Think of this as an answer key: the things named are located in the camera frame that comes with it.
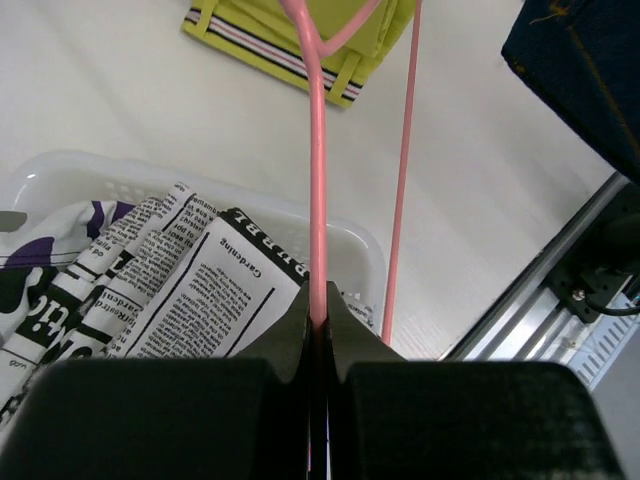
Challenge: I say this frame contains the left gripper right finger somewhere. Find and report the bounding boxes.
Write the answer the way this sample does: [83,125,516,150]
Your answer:
[325,283,625,479]

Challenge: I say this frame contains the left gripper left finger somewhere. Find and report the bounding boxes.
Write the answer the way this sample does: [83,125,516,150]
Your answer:
[1,288,310,479]

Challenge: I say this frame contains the white plastic basket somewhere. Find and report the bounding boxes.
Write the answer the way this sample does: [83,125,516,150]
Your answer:
[0,149,388,341]

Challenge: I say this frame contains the grey white printed trousers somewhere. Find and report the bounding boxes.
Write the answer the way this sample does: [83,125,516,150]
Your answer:
[1,183,308,424]

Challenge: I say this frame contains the purple camouflage trousers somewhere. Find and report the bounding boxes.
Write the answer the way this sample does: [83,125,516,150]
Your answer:
[1,200,133,329]

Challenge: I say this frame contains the pink hanger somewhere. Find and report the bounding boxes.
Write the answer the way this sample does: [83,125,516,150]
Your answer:
[277,0,424,480]

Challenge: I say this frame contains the olive yellow trousers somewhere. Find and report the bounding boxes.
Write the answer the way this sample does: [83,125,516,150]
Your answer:
[181,0,415,108]

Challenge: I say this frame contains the navy blue trousers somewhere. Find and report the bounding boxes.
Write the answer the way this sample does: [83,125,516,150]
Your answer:
[501,0,639,182]

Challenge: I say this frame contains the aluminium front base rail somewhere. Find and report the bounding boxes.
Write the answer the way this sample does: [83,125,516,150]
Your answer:
[441,174,629,361]

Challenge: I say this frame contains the grey slotted cable duct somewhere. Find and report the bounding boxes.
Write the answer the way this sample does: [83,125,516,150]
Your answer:
[569,315,639,391]

